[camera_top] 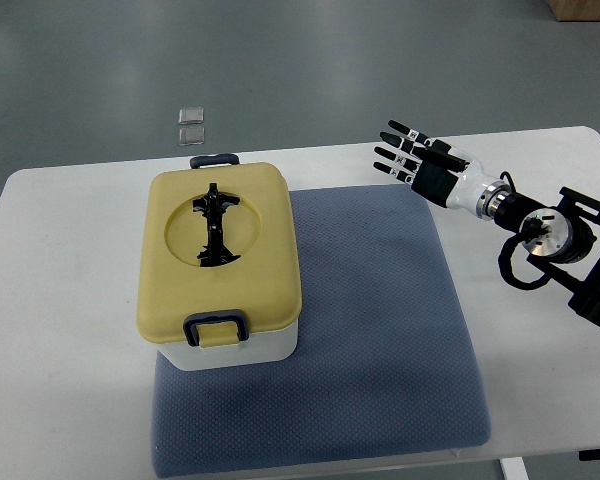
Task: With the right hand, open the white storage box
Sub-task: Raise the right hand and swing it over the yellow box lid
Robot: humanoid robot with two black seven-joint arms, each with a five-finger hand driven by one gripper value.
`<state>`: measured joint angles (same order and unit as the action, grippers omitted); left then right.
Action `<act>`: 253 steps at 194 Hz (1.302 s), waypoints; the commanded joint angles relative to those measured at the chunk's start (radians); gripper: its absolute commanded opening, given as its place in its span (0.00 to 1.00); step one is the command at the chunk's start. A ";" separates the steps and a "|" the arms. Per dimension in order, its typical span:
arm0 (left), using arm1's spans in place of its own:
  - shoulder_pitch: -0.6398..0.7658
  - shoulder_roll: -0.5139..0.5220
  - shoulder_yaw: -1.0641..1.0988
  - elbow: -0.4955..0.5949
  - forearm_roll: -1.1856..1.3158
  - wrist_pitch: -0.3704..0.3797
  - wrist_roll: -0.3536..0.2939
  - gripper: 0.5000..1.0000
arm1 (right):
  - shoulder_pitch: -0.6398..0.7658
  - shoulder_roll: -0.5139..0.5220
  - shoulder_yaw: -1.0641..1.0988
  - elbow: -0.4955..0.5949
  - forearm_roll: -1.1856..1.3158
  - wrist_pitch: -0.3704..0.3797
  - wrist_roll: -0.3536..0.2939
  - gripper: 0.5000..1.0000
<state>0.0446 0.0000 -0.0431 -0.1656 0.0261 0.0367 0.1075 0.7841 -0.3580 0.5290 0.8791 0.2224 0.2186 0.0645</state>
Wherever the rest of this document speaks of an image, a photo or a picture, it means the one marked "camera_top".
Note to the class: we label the white storage box base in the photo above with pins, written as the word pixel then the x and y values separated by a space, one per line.
pixel 262 347

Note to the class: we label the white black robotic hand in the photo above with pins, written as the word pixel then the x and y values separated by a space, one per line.
pixel 446 176

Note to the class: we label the black table bracket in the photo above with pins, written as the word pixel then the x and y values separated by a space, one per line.
pixel 589 455

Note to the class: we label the yellow storage box lid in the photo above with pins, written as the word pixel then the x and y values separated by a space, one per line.
pixel 219 258

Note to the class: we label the white table leg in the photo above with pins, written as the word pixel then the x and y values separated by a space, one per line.
pixel 513 468

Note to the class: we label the lower clear floor tile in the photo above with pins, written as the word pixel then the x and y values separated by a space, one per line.
pixel 191 135

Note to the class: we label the blue grey cushion mat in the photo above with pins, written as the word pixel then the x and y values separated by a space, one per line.
pixel 384 363

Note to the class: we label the cardboard box corner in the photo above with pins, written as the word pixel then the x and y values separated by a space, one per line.
pixel 575 10

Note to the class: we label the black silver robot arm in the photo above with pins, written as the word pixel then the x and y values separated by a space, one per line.
pixel 558 243

